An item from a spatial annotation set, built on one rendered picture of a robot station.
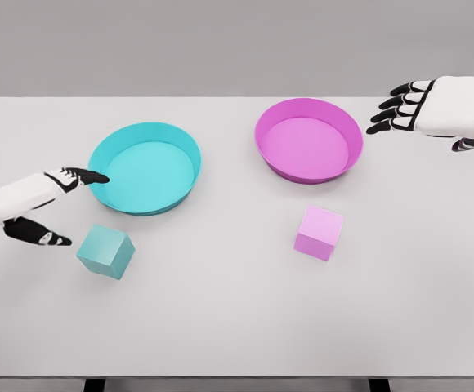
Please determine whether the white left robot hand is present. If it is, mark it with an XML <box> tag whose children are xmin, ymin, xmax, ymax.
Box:
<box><xmin>0</xmin><ymin>166</ymin><xmax>111</xmax><ymax>247</ymax></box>

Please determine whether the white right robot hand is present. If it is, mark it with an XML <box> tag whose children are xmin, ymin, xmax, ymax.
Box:
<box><xmin>365</xmin><ymin>75</ymin><xmax>474</xmax><ymax>153</ymax></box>

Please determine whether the cyan block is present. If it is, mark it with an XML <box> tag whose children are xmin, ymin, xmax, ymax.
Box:
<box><xmin>76</xmin><ymin>223</ymin><xmax>136</xmax><ymax>281</ymax></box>

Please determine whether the cyan round plate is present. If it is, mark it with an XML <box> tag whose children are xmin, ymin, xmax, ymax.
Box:
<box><xmin>87</xmin><ymin>121</ymin><xmax>203</xmax><ymax>217</ymax></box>

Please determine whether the magenta round plate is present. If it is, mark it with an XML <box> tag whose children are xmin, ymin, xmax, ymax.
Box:
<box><xmin>254</xmin><ymin>96</ymin><xmax>364</xmax><ymax>185</ymax></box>

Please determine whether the pink block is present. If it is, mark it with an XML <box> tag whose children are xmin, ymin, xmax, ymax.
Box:
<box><xmin>293</xmin><ymin>204</ymin><xmax>345</xmax><ymax>261</ymax></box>

